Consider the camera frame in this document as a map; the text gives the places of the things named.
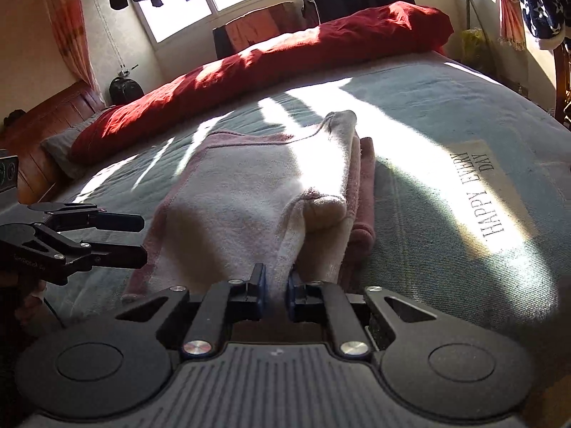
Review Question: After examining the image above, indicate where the pink knitted sweater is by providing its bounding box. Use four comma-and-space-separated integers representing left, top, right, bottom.
123, 110, 363, 304

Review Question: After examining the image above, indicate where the wooden headboard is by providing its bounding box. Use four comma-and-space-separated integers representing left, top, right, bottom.
1, 81, 103, 204

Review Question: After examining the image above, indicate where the grey pillow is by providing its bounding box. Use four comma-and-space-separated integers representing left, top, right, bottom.
41, 107, 111, 181

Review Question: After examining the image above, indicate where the black backpack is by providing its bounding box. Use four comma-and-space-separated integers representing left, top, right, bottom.
108, 68, 144, 105

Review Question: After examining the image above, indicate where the green plaid bed blanket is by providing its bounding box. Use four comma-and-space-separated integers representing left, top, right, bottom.
44, 51, 571, 393

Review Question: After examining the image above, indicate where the red duvet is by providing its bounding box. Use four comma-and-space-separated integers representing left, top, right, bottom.
69, 1, 454, 166

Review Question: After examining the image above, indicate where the orange plaid curtain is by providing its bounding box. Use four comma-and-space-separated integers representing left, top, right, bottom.
45, 0, 101, 94

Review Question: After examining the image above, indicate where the orange cloth on rack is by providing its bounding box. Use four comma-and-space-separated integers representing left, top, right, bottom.
213, 2, 307, 59

